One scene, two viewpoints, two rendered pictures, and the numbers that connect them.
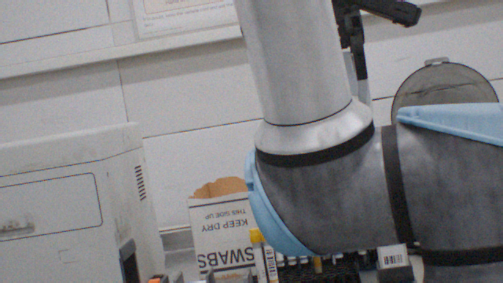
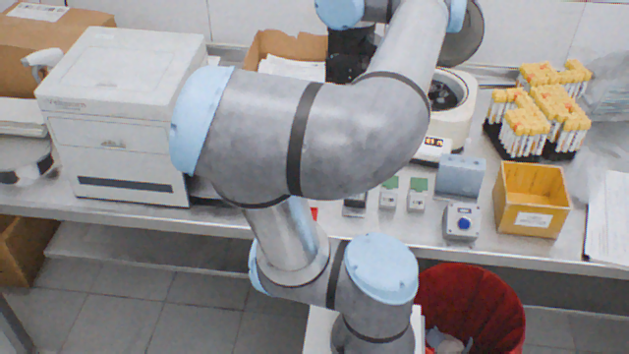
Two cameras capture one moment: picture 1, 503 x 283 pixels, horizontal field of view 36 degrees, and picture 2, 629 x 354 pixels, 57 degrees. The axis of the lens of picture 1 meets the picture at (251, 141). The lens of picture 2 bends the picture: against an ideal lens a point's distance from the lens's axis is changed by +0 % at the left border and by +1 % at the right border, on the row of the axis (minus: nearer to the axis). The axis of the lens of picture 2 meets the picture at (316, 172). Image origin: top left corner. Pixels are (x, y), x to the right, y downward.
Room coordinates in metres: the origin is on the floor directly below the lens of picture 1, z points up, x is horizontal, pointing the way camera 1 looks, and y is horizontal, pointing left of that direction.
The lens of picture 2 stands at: (0.16, -0.12, 1.84)
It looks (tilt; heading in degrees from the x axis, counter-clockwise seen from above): 43 degrees down; 2
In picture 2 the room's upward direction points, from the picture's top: 1 degrees clockwise
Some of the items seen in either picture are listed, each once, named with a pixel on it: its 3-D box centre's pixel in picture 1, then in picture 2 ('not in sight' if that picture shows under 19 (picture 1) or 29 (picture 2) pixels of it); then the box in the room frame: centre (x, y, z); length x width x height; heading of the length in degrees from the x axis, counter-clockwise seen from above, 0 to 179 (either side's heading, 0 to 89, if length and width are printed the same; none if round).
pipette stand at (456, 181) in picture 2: not in sight; (459, 177); (1.14, -0.41, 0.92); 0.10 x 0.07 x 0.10; 80
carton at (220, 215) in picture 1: (263, 217); (292, 81); (1.47, 0.00, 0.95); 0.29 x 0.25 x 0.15; 175
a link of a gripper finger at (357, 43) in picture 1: (356, 49); not in sight; (1.07, -0.17, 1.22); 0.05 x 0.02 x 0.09; 174
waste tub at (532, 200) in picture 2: not in sight; (529, 200); (1.08, -0.56, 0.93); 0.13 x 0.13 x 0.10; 84
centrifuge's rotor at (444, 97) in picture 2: not in sight; (428, 97); (1.40, -0.36, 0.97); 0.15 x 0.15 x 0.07
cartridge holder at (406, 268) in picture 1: (395, 274); (356, 197); (1.10, -0.17, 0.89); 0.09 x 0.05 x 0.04; 173
